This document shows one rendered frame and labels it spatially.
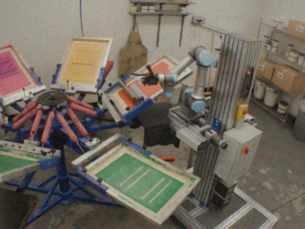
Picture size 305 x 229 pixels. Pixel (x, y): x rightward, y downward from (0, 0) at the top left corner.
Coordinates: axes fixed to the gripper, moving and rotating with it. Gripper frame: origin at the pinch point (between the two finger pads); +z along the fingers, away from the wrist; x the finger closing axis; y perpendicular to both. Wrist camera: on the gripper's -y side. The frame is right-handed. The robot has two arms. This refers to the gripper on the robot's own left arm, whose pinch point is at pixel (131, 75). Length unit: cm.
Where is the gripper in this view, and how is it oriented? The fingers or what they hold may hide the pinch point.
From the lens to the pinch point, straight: 209.4
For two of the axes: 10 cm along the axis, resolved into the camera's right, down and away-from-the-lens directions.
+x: -2.3, -3.8, 8.9
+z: -9.7, 0.5, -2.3
